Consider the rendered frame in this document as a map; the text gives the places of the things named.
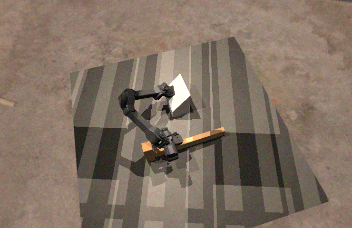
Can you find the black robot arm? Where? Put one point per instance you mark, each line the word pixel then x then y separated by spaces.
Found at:
pixel 153 134

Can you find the wooden side rail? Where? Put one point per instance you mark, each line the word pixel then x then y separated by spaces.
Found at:
pixel 194 140

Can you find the brown wooden post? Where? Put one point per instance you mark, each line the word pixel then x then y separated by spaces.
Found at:
pixel 148 151

